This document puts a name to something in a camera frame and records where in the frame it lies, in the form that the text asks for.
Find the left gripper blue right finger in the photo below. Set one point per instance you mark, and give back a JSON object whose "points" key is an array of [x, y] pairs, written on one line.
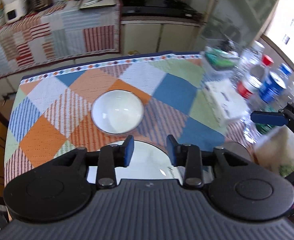
{"points": [[173, 150]]}

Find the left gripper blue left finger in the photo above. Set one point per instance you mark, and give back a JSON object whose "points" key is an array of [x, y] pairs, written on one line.
{"points": [[126, 150]]}

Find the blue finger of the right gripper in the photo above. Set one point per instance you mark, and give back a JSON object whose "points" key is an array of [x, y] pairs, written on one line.
{"points": [[269, 118]]}

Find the white ribbed bowl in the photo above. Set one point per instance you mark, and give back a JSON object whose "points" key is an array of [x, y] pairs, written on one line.
{"points": [[117, 112], [148, 162]]}

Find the blue label water bottle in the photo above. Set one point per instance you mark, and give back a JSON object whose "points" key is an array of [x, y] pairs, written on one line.
{"points": [[274, 83]]}

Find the rice bag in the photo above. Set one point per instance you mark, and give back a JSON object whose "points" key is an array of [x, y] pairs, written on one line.
{"points": [[275, 151]]}

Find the red label water bottle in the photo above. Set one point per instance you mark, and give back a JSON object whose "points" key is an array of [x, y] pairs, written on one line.
{"points": [[251, 70]]}

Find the white tissue pack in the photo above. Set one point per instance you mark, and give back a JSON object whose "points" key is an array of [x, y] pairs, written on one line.
{"points": [[226, 103]]}

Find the plastic basket with items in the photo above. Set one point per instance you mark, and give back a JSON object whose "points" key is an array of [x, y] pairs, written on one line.
{"points": [[219, 58]]}

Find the patchwork tablecloth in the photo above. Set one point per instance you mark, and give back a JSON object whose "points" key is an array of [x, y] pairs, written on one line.
{"points": [[51, 113]]}

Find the striped counter cover cloth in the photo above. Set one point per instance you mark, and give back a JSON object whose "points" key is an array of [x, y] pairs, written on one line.
{"points": [[62, 32]]}

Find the gas stove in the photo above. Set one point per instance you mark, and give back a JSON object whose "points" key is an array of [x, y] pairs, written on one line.
{"points": [[161, 8]]}

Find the cutting board with knife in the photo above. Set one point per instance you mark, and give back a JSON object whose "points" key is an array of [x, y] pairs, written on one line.
{"points": [[89, 4]]}

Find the white rice cooker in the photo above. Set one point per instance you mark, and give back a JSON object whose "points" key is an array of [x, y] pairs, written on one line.
{"points": [[14, 11]]}

